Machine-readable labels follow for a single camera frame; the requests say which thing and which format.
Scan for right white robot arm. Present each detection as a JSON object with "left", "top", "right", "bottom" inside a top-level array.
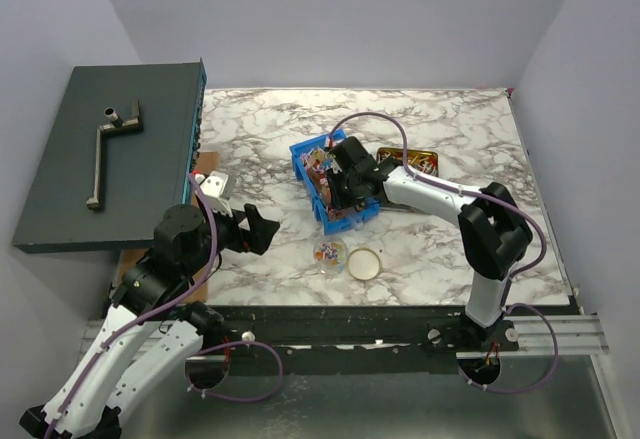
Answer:
[{"left": 327, "top": 137, "right": 533, "bottom": 351}]

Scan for clear glass jar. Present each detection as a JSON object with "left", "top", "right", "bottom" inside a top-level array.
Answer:
[{"left": 313, "top": 236, "right": 348, "bottom": 275}]

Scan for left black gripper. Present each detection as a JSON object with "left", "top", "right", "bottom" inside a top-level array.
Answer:
[{"left": 185, "top": 199, "right": 281, "bottom": 277}]

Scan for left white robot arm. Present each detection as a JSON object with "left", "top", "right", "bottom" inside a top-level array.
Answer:
[{"left": 19, "top": 204, "right": 280, "bottom": 438}]

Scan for blue candy bin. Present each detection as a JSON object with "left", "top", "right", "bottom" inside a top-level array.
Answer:
[{"left": 289, "top": 134, "right": 381, "bottom": 235}]

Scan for wooden board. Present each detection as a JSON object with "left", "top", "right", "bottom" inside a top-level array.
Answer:
[{"left": 117, "top": 151, "right": 222, "bottom": 305}]

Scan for metal candy tin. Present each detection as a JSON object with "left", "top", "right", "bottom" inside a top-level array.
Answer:
[{"left": 375, "top": 146, "right": 442, "bottom": 215}]

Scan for round jar lid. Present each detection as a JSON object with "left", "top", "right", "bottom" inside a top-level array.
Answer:
[{"left": 347, "top": 247, "right": 382, "bottom": 281}]

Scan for metal crank handle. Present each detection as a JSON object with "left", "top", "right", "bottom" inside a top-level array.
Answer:
[{"left": 85, "top": 100, "right": 145, "bottom": 211}]

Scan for dark grey box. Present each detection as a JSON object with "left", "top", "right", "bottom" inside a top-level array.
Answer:
[{"left": 12, "top": 62, "right": 207, "bottom": 254}]

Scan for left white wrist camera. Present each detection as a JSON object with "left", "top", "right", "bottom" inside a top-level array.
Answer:
[{"left": 194, "top": 171, "right": 236, "bottom": 217}]

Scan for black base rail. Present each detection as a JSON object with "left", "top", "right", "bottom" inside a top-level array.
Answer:
[{"left": 204, "top": 306, "right": 519, "bottom": 375}]

